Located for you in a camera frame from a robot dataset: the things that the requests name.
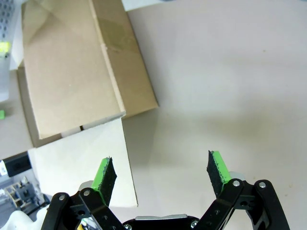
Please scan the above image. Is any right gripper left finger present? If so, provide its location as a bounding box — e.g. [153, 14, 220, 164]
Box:
[40, 157, 125, 230]

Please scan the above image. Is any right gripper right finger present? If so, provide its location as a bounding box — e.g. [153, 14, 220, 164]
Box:
[199, 150, 291, 230]

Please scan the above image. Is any large brown cardboard box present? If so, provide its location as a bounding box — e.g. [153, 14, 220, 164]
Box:
[16, 0, 160, 208]

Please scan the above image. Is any grey perforated panel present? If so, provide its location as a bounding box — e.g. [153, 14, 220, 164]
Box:
[0, 0, 23, 41]

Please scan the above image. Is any black equipment case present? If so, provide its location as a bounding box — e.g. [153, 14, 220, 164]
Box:
[0, 152, 32, 178]

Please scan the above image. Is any grey equipment rack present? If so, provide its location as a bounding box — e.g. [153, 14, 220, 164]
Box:
[0, 176, 52, 216]

